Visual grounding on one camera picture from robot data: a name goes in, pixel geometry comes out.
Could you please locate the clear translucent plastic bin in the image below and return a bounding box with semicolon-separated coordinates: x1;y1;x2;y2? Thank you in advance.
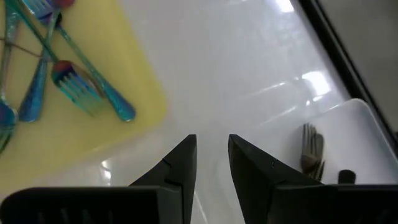
214;98;398;224

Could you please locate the yellow translucent plastic bin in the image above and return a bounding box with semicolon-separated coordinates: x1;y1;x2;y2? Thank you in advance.
0;0;169;200

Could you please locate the black table frame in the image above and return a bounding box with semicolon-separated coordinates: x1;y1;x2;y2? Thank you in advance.
298;0;398;147

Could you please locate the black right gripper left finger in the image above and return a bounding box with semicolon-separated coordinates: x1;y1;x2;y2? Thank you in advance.
0;134;198;224

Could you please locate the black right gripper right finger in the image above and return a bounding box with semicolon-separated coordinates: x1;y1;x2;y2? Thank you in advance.
228;134;398;224

